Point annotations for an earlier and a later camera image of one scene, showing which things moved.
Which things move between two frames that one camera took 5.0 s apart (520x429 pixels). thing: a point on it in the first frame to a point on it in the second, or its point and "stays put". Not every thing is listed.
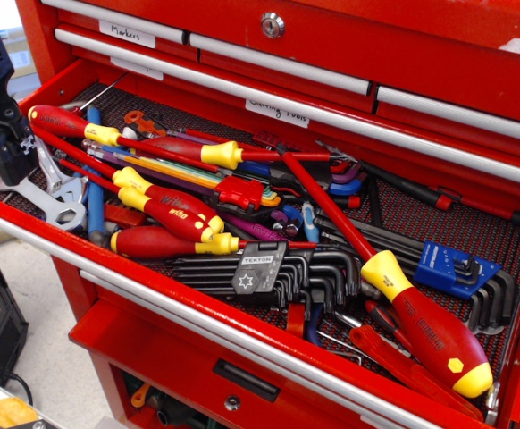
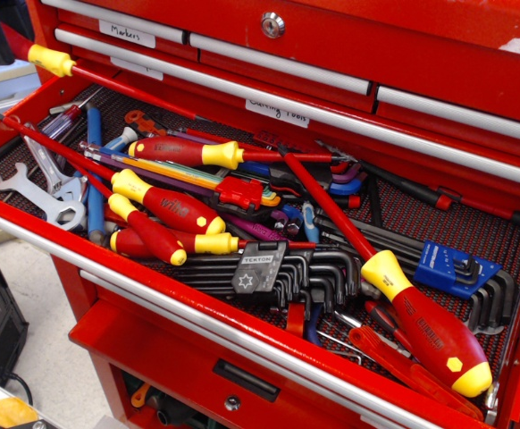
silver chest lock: x=272 y=25 stays put
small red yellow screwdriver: x=170 y=215 to x=148 y=231
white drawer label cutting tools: x=274 y=113 stays put
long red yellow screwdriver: x=62 y=121 to x=62 y=67
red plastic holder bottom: x=384 y=349 stays put
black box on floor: x=0 y=324 stays put
